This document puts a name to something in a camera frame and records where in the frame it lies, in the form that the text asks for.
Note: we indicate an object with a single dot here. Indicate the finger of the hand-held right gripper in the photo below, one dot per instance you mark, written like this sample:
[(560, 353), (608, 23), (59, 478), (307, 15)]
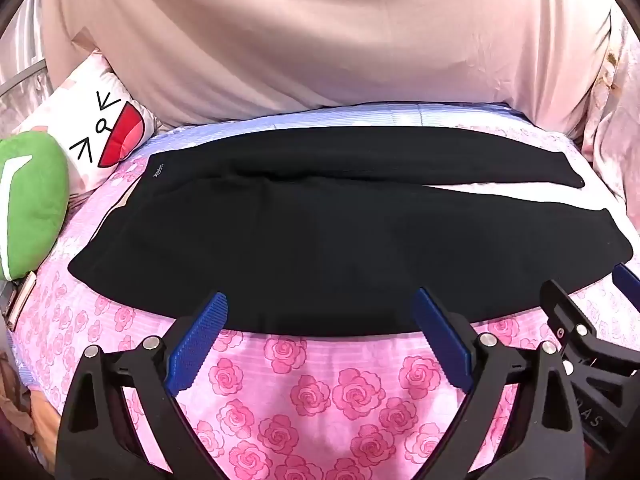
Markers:
[(565, 310), (627, 277)]

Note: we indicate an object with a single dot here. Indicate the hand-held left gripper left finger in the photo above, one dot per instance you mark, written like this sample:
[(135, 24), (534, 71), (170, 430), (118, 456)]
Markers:
[(200, 342)]

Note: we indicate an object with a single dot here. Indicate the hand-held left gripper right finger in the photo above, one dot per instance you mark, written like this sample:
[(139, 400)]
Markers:
[(440, 340)]

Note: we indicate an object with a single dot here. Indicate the black pants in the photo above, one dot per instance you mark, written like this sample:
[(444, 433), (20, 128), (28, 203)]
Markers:
[(325, 240)]

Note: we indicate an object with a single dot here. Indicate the pink floral bedsheet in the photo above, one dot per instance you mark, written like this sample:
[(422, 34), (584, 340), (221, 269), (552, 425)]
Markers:
[(310, 385)]

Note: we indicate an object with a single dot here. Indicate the pale pink floral cloth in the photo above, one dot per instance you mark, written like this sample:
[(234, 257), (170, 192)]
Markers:
[(620, 125)]

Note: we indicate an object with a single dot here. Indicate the tan brown cloth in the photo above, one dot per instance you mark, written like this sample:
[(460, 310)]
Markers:
[(17, 405)]

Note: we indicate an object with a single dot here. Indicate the green plush pillow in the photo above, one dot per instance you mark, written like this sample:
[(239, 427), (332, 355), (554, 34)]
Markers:
[(40, 200)]

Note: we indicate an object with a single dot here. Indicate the white cartoon face pillow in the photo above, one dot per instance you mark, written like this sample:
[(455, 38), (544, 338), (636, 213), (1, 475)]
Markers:
[(100, 105)]

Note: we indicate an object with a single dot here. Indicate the grey metal rod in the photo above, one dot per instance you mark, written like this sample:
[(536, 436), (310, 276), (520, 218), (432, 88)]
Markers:
[(25, 79)]

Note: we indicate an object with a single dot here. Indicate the beige quilt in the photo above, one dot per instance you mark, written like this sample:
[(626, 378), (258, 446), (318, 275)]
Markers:
[(325, 35)]

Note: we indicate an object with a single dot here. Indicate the shiny satin curtain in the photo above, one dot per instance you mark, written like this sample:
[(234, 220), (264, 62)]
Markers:
[(22, 35)]

